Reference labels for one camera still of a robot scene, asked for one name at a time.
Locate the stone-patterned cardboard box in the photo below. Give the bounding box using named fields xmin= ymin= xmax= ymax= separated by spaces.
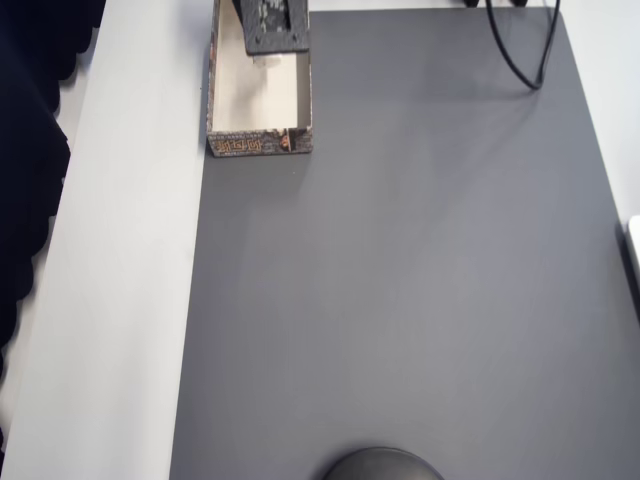
xmin=206 ymin=0 xmax=315 ymax=159

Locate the grey work mat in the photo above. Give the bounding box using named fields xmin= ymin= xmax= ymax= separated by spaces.
xmin=167 ymin=7 xmax=640 ymax=480

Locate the dark blue curtain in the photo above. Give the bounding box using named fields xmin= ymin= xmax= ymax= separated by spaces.
xmin=0 ymin=0 xmax=99 ymax=454

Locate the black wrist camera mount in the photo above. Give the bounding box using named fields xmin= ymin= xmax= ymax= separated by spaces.
xmin=231 ymin=0 xmax=312 ymax=56

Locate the black round-base camera stand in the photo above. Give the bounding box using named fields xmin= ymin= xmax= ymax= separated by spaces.
xmin=319 ymin=446 xmax=446 ymax=480

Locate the thick black camera cable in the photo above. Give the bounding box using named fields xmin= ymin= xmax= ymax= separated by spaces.
xmin=485 ymin=0 xmax=561 ymax=91

